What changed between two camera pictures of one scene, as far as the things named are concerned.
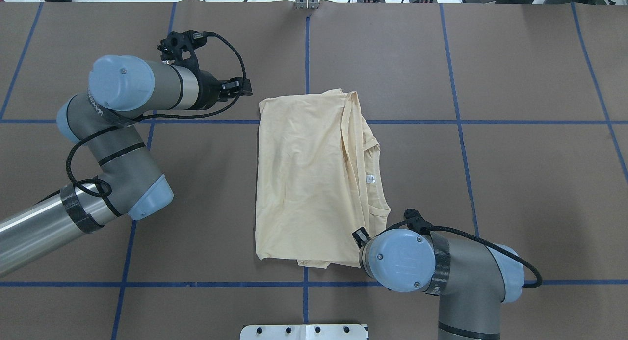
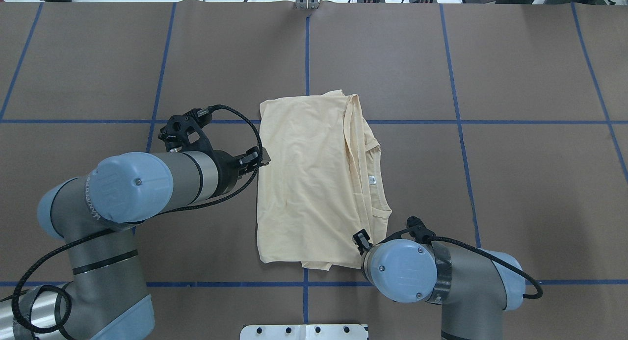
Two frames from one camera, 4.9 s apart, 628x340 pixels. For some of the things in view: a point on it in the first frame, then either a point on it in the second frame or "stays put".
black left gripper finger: [236, 86] → [248, 163]
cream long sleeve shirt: [319, 180] stays put
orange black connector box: [361, 0] stays put
